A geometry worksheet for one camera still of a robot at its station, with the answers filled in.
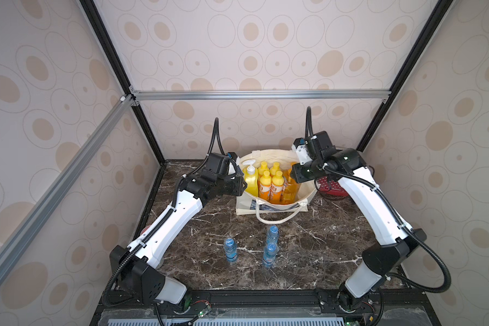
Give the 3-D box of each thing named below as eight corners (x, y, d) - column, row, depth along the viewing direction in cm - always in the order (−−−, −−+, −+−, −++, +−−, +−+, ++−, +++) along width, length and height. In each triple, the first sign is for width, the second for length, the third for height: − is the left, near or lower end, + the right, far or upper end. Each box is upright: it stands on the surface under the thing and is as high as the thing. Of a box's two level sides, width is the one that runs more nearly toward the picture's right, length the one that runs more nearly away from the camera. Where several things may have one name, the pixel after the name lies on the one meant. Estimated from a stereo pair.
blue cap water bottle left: (227, 263, 85) (224, 248, 72) (228, 253, 87) (224, 238, 75) (237, 263, 85) (235, 248, 72) (237, 253, 88) (235, 238, 75)
